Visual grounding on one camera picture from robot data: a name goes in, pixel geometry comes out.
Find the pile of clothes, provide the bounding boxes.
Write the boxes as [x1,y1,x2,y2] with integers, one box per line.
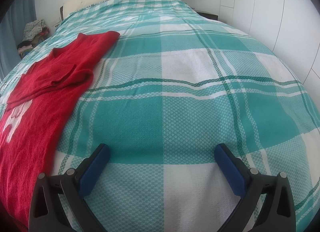
[17,19,50,59]

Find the red sweater with white rabbit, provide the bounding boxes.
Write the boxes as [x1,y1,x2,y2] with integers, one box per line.
[1,31,120,229]

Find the teal white plaid bedspread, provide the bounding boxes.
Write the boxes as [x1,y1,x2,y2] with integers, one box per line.
[1,0,319,231]

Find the dark bedside table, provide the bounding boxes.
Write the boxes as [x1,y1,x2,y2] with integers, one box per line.
[195,11,219,20]

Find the blue curtain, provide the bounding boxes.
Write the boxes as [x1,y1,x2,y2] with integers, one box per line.
[1,0,36,80]

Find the white wardrobe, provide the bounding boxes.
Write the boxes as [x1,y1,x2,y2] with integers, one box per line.
[220,0,320,90]

